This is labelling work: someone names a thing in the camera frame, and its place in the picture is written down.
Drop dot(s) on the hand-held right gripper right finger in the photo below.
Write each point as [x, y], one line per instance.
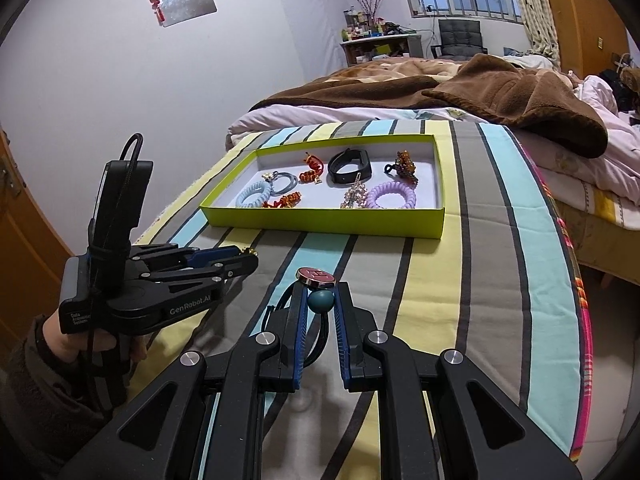
[341, 330]

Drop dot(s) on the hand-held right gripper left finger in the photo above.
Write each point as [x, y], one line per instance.
[300, 320]

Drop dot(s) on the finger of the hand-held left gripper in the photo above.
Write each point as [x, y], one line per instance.
[212, 256]
[235, 266]

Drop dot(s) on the red beaded hair ornament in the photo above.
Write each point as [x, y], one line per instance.
[285, 201]
[313, 161]
[309, 177]

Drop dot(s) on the green cardboard tray box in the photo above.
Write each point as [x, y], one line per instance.
[325, 220]

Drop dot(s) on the rhinestone hair clip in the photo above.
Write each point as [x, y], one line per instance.
[356, 195]

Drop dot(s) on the black wristband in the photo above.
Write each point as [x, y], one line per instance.
[337, 175]

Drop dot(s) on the person's left forearm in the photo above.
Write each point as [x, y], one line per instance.
[40, 410]

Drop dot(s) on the person's left hand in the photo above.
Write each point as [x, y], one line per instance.
[65, 347]

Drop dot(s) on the wooden door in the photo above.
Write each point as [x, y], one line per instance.
[20, 235]

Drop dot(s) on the striped cloth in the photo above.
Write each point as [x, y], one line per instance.
[475, 270]

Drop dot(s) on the amber hair claw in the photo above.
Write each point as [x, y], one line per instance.
[404, 165]

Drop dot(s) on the red hanging ornament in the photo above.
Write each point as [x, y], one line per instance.
[159, 10]

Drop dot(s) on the group of bottles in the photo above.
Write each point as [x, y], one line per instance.
[360, 30]

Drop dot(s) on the yellow mattress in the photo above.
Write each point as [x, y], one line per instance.
[600, 240]

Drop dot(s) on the grey desk shelf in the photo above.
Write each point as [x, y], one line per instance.
[412, 45]

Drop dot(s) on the brown fleece blanket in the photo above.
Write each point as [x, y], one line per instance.
[500, 90]

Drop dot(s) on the pink duvet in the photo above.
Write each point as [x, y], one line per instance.
[600, 160]

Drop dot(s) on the black chair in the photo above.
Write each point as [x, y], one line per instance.
[460, 35]

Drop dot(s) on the black bag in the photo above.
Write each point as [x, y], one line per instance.
[610, 87]

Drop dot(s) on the patterned curtain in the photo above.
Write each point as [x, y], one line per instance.
[532, 10]

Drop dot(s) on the brown teddy bear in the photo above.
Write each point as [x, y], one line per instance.
[631, 80]

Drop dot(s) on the wooden wardrobe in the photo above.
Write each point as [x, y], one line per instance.
[580, 10]

